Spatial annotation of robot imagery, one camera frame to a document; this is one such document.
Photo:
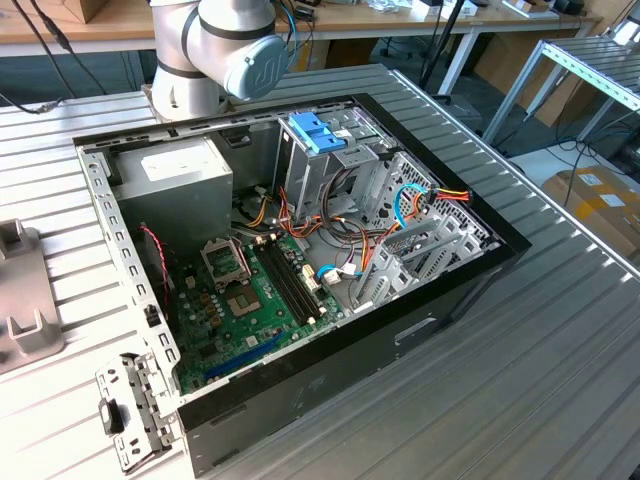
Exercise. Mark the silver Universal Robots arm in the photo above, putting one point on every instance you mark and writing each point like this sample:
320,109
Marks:
210,30

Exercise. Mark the black RAM slot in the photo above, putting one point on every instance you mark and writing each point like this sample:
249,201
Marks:
280,285
294,285
287,285
301,285

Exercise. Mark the grey metal drive cage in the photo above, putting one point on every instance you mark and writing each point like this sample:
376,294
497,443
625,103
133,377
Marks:
310,170

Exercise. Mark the green motherboard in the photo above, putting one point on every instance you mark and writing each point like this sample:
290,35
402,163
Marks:
272,325

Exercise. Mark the CPU socket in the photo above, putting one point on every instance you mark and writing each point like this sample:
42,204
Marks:
242,301

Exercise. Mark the blue plastic drive latch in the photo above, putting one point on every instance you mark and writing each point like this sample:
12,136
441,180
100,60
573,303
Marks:
312,130

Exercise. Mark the blue expansion slot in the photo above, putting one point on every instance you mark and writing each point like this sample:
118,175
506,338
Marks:
245,356

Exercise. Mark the black open PC case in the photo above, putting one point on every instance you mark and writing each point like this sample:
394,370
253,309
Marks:
325,380

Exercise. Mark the grey power supply unit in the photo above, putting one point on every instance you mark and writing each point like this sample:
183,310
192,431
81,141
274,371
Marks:
175,200

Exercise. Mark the black case fan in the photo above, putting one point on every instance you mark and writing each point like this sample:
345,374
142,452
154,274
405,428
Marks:
156,272

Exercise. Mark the metal expansion card retainer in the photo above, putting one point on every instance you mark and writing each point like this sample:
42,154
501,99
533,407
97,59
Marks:
145,400

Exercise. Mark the brown cardboard panel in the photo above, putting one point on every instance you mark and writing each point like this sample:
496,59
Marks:
502,65

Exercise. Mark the large cardboard box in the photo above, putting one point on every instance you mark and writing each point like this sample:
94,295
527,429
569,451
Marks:
590,210

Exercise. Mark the grey parts rack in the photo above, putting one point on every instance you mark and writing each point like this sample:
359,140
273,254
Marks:
25,300

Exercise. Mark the small cardboard box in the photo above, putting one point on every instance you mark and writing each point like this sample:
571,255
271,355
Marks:
85,9

